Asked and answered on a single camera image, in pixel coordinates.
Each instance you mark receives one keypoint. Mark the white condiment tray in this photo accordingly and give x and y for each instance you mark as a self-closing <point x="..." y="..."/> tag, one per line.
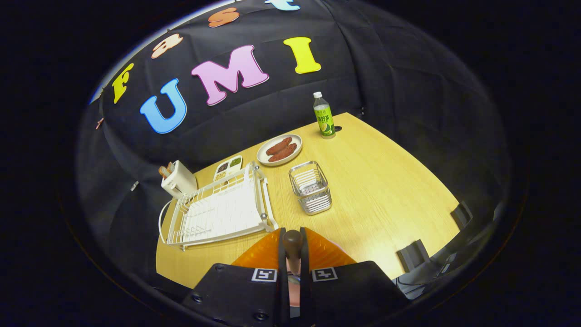
<point x="228" y="167"/>

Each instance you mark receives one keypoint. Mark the orange clip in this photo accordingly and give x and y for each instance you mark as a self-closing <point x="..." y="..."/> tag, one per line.
<point x="99" y="122"/>

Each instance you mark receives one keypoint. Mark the white plate with sausages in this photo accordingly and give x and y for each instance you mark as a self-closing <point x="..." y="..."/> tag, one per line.
<point x="262" y="154"/>

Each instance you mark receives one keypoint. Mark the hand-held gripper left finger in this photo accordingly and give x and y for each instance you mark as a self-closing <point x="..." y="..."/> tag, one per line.
<point x="283" y="290"/>

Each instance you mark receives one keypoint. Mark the black table clamp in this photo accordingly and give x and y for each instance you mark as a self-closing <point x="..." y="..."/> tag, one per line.
<point x="462" y="214"/>
<point x="413" y="256"/>

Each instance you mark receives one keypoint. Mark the toasted bread slice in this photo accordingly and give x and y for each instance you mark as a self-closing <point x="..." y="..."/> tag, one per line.
<point x="163" y="172"/>
<point x="170" y="167"/>

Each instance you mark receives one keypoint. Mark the brown sausage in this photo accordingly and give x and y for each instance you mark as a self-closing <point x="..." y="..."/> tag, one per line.
<point x="283" y="153"/>
<point x="279" y="146"/>

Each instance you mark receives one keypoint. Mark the white toaster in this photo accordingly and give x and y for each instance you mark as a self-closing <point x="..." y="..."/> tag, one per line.
<point x="181" y="182"/>

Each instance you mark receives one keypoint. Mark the black backdrop cloth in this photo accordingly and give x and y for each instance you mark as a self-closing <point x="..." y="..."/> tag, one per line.
<point x="408" y="113"/>

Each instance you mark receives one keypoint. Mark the green label drink bottle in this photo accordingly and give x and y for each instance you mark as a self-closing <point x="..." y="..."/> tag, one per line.
<point x="325" y="120"/>

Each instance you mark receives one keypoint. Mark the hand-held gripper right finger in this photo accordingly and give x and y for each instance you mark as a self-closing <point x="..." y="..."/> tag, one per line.
<point x="305" y="290"/>

